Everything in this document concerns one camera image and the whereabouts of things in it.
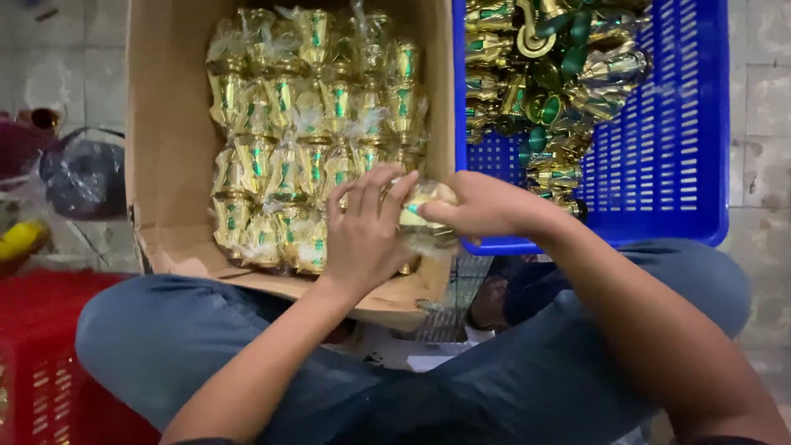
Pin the red plastic crate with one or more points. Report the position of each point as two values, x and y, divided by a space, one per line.
43 364

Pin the brown cardboard box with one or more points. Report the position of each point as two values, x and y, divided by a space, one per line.
179 154

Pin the blue plastic crate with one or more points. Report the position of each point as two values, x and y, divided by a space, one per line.
661 136

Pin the person's right hand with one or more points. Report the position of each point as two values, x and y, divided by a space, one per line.
494 207

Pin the heap of unwrapped gold goblets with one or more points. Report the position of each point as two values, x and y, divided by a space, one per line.
544 86

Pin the yellow plastic object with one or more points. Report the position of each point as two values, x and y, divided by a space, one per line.
21 240

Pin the person's blue jeans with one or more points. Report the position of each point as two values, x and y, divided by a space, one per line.
432 383

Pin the person's left hand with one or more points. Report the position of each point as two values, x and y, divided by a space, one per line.
361 241

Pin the maroon plastic basin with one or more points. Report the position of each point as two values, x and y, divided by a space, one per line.
21 145

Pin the clear plastic bag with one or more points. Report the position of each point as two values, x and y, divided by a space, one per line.
86 176

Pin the gold green goblet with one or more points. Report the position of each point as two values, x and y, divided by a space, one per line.
426 222

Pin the rows of wrapped gold goblets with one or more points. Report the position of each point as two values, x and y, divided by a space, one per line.
296 142

